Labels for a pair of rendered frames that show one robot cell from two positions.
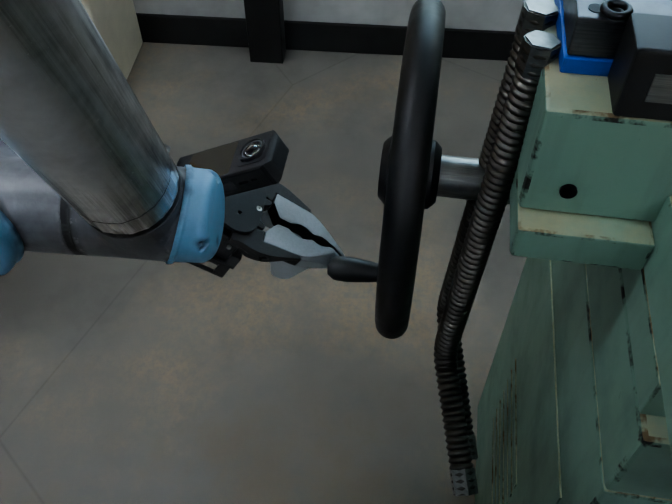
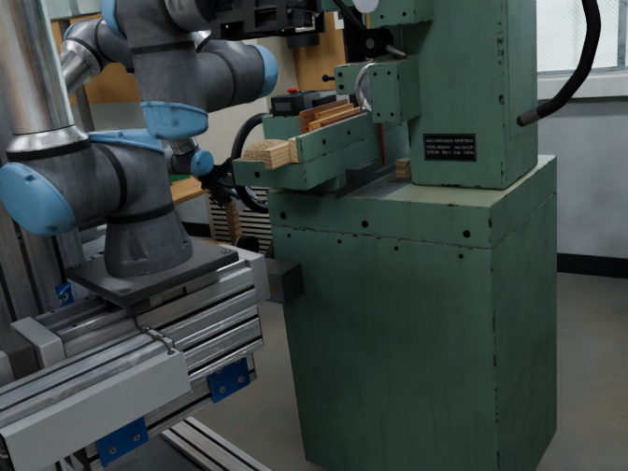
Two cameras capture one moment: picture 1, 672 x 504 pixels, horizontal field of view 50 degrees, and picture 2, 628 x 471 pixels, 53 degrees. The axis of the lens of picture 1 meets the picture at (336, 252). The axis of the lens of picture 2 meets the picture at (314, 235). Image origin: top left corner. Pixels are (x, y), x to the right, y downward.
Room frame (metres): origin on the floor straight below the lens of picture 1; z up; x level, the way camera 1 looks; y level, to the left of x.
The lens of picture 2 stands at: (-1.06, -1.04, 1.17)
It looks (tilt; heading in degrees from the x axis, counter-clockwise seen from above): 18 degrees down; 30
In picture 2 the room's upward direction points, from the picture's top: 7 degrees counter-clockwise
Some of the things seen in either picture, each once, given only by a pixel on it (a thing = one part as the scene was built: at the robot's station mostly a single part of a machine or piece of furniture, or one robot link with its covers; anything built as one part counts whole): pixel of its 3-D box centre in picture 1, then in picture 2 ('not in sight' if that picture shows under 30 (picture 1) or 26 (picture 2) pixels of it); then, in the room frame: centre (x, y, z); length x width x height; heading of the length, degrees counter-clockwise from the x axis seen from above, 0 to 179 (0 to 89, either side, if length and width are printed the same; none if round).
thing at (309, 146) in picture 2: not in sight; (373, 122); (0.37, -0.44, 0.93); 0.60 x 0.02 x 0.06; 171
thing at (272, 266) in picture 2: not in sight; (273, 280); (0.16, -0.22, 0.58); 0.12 x 0.08 x 0.08; 81
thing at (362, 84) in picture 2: not in sight; (379, 89); (0.25, -0.51, 1.02); 0.12 x 0.03 x 0.12; 81
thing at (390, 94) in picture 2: not in sight; (394, 91); (0.21, -0.56, 1.02); 0.09 x 0.07 x 0.12; 171
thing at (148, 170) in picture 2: not in sight; (126, 167); (-0.30, -0.27, 0.98); 0.13 x 0.12 x 0.14; 174
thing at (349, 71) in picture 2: not in sight; (365, 80); (0.39, -0.42, 1.03); 0.14 x 0.07 x 0.09; 81
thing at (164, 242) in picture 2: not in sight; (144, 233); (-0.29, -0.28, 0.87); 0.15 x 0.15 x 0.10
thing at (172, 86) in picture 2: not in sight; (180, 89); (-0.43, -0.53, 1.12); 0.11 x 0.08 x 0.11; 174
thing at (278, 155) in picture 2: not in sight; (341, 133); (0.30, -0.38, 0.92); 0.55 x 0.02 x 0.04; 171
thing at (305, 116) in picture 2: not in sight; (325, 121); (0.37, -0.31, 0.94); 0.20 x 0.01 x 0.08; 171
